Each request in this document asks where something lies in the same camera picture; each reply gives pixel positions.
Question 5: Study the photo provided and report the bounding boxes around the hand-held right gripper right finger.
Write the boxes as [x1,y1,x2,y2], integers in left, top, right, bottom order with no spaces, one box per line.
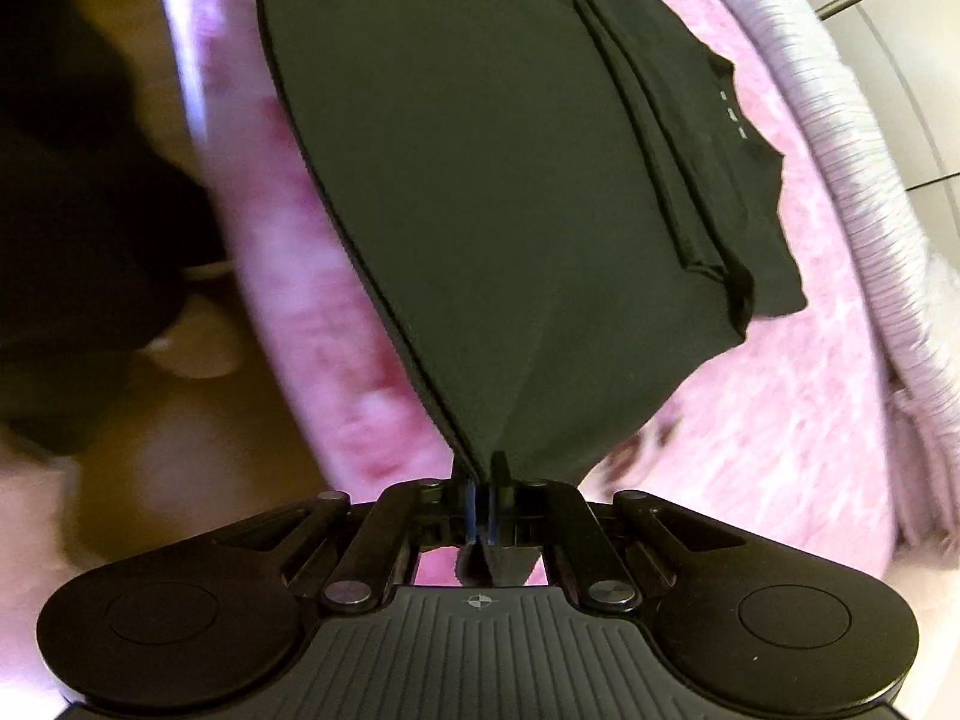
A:
[484,452,752,612]

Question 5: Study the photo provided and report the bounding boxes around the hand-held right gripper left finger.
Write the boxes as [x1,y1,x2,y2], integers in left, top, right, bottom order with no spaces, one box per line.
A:
[204,463,481,612]

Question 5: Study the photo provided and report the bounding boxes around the dark teal long-sleeve sweater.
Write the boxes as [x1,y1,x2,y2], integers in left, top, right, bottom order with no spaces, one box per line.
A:
[255,0,809,587]

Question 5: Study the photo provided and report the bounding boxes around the white ribbed blanket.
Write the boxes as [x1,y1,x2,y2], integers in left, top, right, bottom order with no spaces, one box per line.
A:
[675,0,960,565]

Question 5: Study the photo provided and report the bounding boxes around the pink floral bedsheet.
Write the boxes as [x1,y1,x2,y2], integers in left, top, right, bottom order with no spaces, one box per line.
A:
[150,0,901,595]

